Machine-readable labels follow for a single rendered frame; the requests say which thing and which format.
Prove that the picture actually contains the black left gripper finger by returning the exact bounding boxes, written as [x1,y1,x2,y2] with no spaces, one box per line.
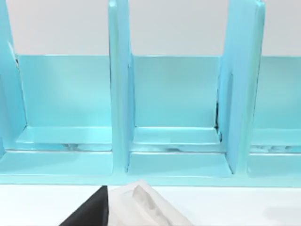
[58,186,109,226]

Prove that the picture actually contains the light blue rack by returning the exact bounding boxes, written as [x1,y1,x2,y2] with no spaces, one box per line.
[0,0,301,187]

